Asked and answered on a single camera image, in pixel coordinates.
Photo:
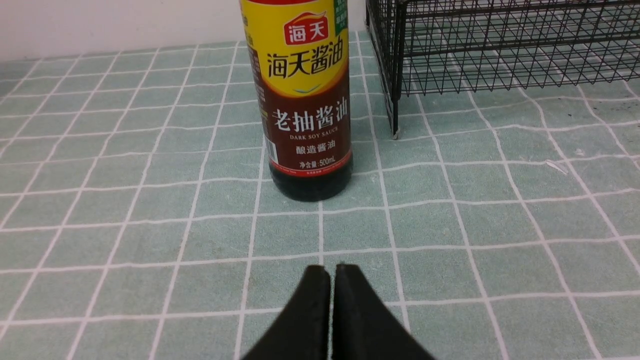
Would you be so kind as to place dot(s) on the black wire mesh shelf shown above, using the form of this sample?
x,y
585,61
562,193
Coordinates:
x,y
437,46

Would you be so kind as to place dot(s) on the dark soy sauce bottle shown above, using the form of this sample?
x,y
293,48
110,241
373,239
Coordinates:
x,y
299,56

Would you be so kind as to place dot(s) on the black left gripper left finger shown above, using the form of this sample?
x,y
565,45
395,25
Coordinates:
x,y
301,330

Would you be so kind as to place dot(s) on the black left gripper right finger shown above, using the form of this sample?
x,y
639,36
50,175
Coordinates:
x,y
363,327

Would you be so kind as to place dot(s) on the green checkered tablecloth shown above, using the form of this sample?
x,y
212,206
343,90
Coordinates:
x,y
139,220

